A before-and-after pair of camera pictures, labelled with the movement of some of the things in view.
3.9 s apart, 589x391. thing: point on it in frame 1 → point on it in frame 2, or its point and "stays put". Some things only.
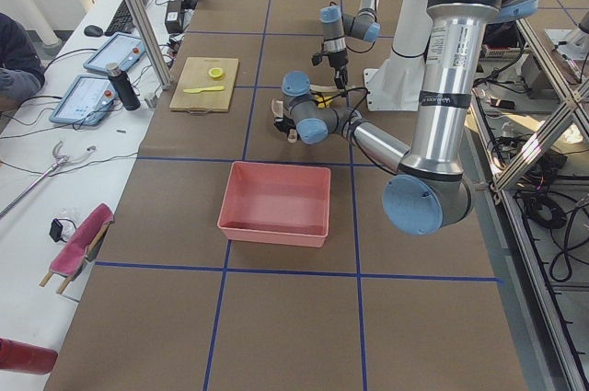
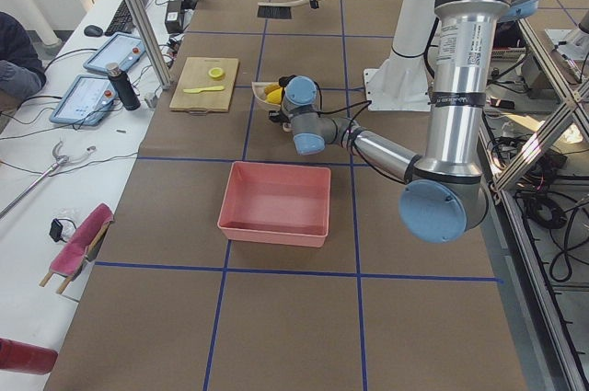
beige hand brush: x=324 y=89 → x=282 y=10
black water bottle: x=122 y=87 stays put
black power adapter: x=174 y=17 stays put
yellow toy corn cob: x=322 y=101 → x=274 y=97
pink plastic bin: x=276 y=203 stays put
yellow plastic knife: x=201 y=89 stays put
